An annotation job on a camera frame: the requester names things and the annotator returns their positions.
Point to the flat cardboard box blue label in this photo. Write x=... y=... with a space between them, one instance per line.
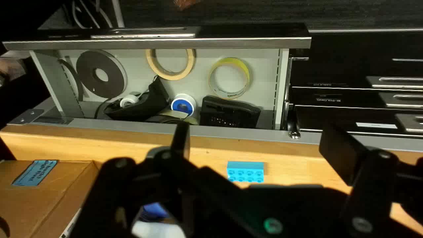
x=44 y=207

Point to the yellow white tape roll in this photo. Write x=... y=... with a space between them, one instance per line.
x=241 y=67

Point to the small blue white tape roll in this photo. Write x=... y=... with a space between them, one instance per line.
x=181 y=106

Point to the blue Lego brick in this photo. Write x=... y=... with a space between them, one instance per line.
x=246 y=172

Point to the black tape dispenser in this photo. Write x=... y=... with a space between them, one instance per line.
x=150 y=104

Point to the black plastic case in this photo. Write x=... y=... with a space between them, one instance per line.
x=229 y=113

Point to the black drawer cabinet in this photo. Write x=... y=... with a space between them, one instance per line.
x=344 y=53

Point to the beige masking tape roll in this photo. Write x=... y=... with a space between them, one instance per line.
x=169 y=76

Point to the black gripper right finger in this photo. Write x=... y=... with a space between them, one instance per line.
x=374 y=186

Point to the black tape roll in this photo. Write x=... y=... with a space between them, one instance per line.
x=86 y=67

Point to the grey metal drawer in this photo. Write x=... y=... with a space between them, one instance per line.
x=265 y=80

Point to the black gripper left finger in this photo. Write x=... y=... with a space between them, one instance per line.
x=119 y=190

